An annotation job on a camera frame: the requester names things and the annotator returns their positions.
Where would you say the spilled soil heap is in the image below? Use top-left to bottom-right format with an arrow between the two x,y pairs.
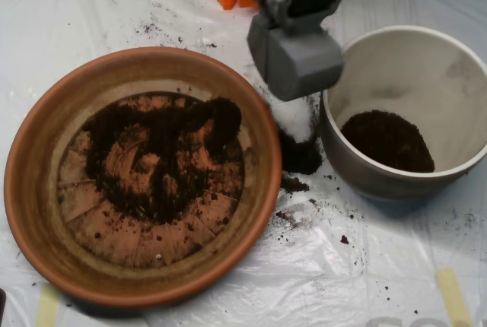
266,93 -> 324,195

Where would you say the dark soil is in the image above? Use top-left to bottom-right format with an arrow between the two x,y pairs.
81,97 -> 244,226
339,109 -> 436,174

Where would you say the clear plastic sheet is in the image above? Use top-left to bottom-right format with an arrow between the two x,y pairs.
0,0 -> 487,327

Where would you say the white ceramic pot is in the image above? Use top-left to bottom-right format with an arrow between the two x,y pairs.
318,24 -> 487,202

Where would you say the beige masking tape strip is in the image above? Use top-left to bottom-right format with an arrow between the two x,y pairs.
436,268 -> 473,327
35,284 -> 61,327

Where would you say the terracotta saucer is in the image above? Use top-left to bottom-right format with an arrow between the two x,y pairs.
3,46 -> 283,309

